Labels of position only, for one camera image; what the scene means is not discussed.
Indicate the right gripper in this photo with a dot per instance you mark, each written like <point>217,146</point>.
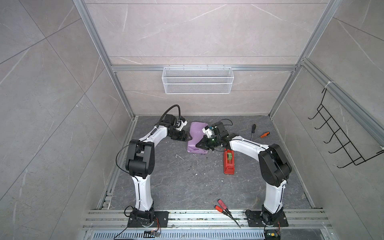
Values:
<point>204,145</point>

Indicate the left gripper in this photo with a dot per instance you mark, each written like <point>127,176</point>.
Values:
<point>181,138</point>

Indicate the pink wrapping paper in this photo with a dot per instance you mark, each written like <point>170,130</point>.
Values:
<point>196,132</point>

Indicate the red tape dispenser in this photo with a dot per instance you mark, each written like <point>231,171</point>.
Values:
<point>229,162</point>

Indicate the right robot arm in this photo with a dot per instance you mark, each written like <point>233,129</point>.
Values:
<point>274,165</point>

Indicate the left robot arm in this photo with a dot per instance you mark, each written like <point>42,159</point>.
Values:
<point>140,164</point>

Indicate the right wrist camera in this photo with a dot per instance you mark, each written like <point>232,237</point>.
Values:
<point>217,130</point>

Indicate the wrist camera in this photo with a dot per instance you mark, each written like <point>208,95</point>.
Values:
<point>217,130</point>
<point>170,121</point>

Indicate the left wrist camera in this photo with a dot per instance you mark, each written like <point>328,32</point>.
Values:
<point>170,121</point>

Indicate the black handled screwdriver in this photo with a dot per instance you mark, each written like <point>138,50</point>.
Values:
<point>254,126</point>

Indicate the white wire mesh basket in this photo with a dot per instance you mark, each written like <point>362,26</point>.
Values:
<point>197,80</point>

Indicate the orange handled screwdriver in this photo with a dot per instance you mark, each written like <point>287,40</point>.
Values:
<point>264,135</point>

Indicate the red handled screwdriver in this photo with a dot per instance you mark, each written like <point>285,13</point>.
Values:
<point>219,209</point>

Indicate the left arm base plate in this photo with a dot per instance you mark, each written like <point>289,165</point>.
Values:
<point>148,219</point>

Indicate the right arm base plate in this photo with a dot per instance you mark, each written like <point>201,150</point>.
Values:
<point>265,218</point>

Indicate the aluminium mounting rail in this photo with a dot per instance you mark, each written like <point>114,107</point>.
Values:
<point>210,219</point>

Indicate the black wire hook rack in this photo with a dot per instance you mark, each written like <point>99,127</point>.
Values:
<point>355,157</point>

